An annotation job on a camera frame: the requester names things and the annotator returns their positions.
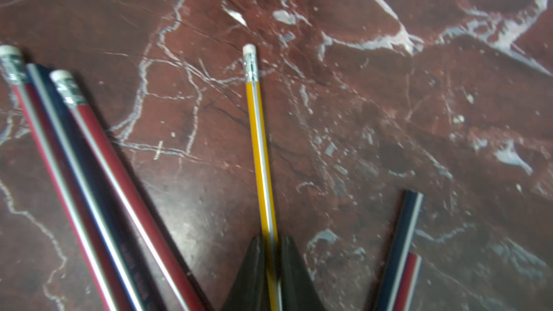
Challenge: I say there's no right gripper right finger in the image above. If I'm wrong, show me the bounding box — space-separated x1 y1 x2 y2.
280 235 325 311

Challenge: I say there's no red pencil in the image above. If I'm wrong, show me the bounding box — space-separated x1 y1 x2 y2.
1 45 132 310
50 70 204 310
393 252 422 311

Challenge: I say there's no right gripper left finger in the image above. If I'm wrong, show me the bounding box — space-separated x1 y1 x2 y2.
221 235 268 311

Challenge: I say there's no black pencil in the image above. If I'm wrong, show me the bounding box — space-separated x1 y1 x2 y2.
26 63 164 310
372 190 423 310

